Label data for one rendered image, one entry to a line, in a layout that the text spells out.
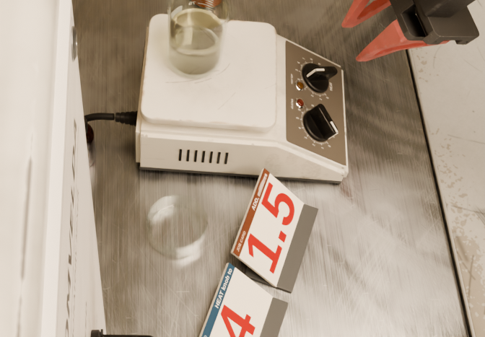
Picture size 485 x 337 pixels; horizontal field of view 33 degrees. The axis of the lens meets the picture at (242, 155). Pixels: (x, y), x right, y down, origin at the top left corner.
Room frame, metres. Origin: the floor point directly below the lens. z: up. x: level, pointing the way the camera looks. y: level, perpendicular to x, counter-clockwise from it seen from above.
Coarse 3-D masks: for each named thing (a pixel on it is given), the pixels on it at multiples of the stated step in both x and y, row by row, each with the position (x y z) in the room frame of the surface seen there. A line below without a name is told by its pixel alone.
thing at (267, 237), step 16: (272, 192) 0.38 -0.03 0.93; (288, 192) 0.39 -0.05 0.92; (272, 208) 0.36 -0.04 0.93; (288, 208) 0.37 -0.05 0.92; (256, 224) 0.34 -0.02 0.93; (272, 224) 0.35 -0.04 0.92; (288, 224) 0.36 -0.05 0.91; (256, 240) 0.33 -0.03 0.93; (272, 240) 0.34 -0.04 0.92; (256, 256) 0.31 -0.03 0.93; (272, 256) 0.32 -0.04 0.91; (272, 272) 0.31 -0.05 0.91
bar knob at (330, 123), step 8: (320, 104) 0.46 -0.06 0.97; (312, 112) 0.45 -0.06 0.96; (320, 112) 0.45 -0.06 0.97; (304, 120) 0.44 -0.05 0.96; (312, 120) 0.45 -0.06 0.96; (320, 120) 0.45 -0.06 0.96; (328, 120) 0.45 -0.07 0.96; (312, 128) 0.44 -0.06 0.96; (320, 128) 0.44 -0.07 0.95; (328, 128) 0.44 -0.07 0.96; (336, 128) 0.44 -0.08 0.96; (312, 136) 0.43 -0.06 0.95; (320, 136) 0.44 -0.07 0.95; (328, 136) 0.44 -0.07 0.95
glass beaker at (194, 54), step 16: (176, 0) 0.48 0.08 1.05; (192, 0) 0.49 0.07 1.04; (208, 0) 0.49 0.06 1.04; (224, 0) 0.48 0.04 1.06; (224, 16) 0.48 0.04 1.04; (176, 32) 0.45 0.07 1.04; (192, 32) 0.44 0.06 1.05; (208, 32) 0.45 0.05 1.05; (224, 32) 0.46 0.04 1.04; (176, 48) 0.45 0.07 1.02; (192, 48) 0.44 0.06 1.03; (208, 48) 0.45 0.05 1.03; (176, 64) 0.44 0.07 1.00; (192, 64) 0.44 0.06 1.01; (208, 64) 0.45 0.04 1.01
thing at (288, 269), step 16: (272, 176) 0.39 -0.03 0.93; (304, 208) 0.38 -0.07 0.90; (304, 224) 0.37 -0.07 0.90; (288, 240) 0.35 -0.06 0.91; (304, 240) 0.35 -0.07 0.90; (240, 256) 0.31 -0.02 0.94; (288, 256) 0.33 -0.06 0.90; (256, 272) 0.30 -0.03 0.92; (288, 272) 0.32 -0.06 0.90; (288, 288) 0.30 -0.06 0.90
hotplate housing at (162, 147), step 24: (144, 48) 0.48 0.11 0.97; (120, 120) 0.42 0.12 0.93; (144, 120) 0.40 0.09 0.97; (144, 144) 0.39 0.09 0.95; (168, 144) 0.39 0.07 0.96; (192, 144) 0.39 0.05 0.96; (216, 144) 0.40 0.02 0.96; (240, 144) 0.40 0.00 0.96; (264, 144) 0.40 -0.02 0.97; (288, 144) 0.41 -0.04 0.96; (144, 168) 0.39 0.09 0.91; (168, 168) 0.39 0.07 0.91; (192, 168) 0.39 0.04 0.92; (216, 168) 0.40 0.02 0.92; (240, 168) 0.40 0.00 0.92; (288, 168) 0.41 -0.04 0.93; (312, 168) 0.41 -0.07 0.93; (336, 168) 0.42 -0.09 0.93
